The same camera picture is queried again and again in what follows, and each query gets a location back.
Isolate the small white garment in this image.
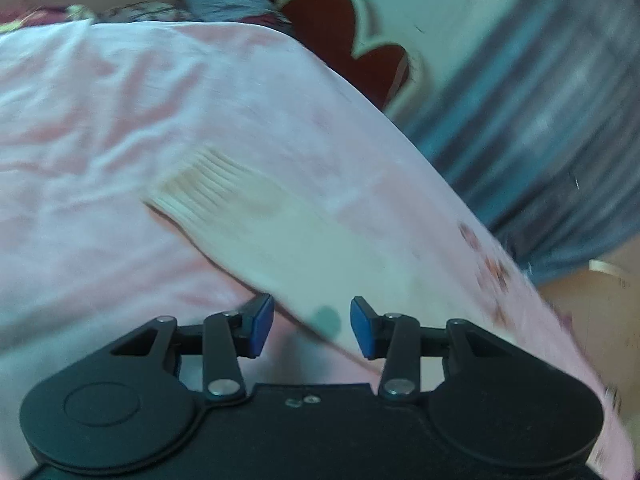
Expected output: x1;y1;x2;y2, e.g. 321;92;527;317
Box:
142;145;417;357

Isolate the blue grey curtain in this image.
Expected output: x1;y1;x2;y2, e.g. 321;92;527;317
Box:
400;0;640;287

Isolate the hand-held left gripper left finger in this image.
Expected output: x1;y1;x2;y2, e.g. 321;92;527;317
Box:
110;294;275;404

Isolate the red and cream headboard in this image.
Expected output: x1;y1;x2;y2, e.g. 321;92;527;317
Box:
251;0;432;117

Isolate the pink floral bed sheet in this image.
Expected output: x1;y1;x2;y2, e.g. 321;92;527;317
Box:
0;20;637;480

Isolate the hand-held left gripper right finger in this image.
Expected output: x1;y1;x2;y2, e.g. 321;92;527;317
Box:
350;296;507;404

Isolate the blue grey cloth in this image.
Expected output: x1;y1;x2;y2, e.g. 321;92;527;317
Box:
183;0;284;25

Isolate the pile of clothes on bed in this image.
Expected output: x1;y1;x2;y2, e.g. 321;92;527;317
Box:
0;2;191;35

